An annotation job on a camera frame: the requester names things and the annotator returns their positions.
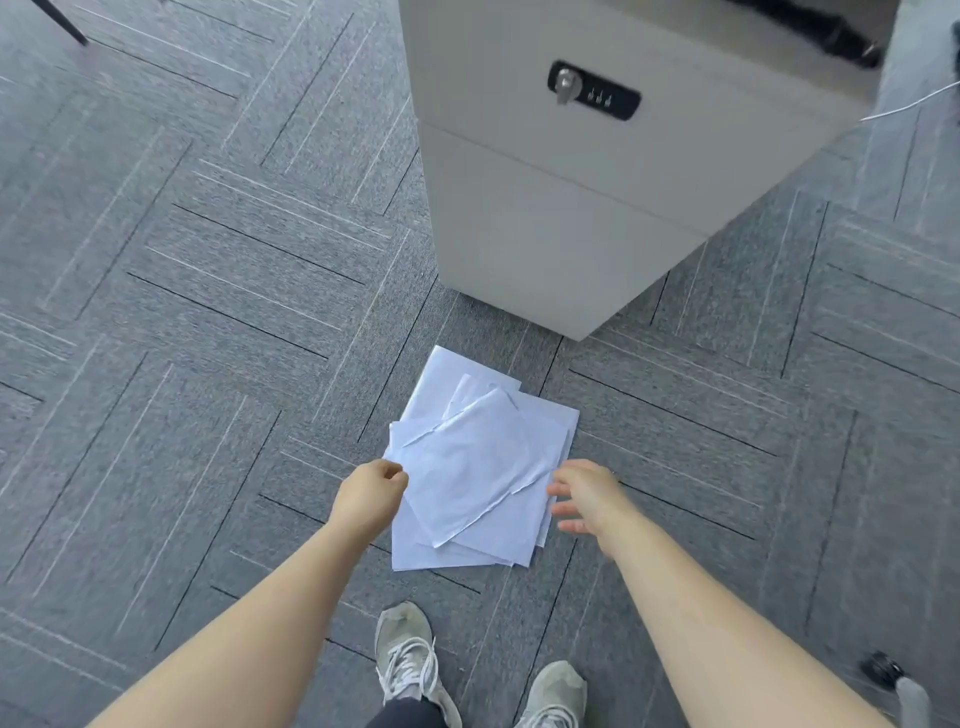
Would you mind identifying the person's right hand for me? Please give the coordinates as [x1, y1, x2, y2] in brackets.
[546, 459, 645, 562]

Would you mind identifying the black chair caster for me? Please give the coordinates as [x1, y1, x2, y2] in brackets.
[861, 651, 905, 690]

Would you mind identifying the person's left grey sneaker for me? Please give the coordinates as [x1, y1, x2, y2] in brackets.
[373, 601, 462, 728]

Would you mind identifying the grey metal drawer cabinet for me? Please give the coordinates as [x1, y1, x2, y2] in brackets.
[397, 0, 901, 342]

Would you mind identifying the person's dark trouser leg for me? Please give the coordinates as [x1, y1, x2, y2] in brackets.
[367, 697, 445, 728]

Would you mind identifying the person's left hand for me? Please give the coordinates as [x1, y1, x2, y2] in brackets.
[328, 459, 411, 543]

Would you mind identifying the person's right grey sneaker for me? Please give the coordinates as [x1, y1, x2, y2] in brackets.
[513, 660, 588, 728]

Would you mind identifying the black combination lock panel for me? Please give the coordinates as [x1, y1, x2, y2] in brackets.
[547, 60, 642, 123]

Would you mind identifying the white cable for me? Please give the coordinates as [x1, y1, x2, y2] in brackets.
[861, 78, 960, 123]

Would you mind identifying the person's right forearm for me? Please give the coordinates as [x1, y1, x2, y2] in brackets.
[600, 517, 894, 728]

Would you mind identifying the person's left forearm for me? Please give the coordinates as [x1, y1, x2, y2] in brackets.
[86, 516, 391, 728]

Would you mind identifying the torn white paper sheet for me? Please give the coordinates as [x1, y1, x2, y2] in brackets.
[403, 387, 560, 549]

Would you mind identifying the person's grey sneaker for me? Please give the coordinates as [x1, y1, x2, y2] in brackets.
[373, 601, 462, 728]
[513, 660, 588, 728]

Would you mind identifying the black thin furniture leg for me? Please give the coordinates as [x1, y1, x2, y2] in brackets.
[30, 0, 90, 46]

